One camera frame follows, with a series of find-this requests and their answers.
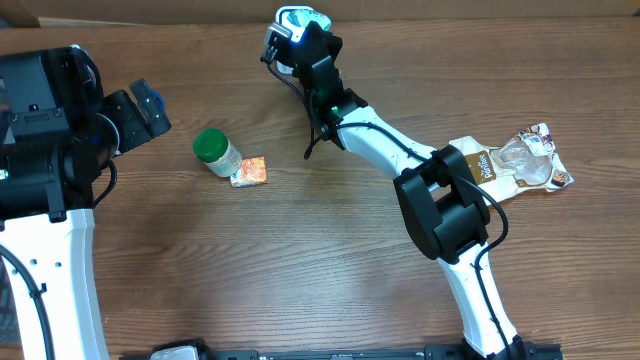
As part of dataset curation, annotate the white bottle green cap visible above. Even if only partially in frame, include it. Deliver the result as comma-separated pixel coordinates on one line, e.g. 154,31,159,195
193,128,242,178

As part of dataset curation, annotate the orange tissue pack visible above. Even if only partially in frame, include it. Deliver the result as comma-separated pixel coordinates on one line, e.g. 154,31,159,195
230,156,267,188

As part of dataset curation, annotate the beige snack bag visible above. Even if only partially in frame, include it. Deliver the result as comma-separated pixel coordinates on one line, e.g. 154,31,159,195
449,123,574,202

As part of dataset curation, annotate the teal wet wipes pack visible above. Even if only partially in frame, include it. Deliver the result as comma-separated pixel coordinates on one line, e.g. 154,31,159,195
284,8,332,31

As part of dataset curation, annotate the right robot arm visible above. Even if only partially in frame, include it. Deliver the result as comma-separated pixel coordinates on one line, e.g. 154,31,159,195
285,22,526,359

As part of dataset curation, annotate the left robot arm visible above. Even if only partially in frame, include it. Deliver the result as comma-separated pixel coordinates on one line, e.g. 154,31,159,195
1,45,171,359

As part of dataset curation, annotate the white barcode scanner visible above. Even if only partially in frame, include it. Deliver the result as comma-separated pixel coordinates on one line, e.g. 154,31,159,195
274,5,317,76

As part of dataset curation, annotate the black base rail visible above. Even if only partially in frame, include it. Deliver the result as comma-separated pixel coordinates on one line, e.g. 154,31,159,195
119,339,566,360

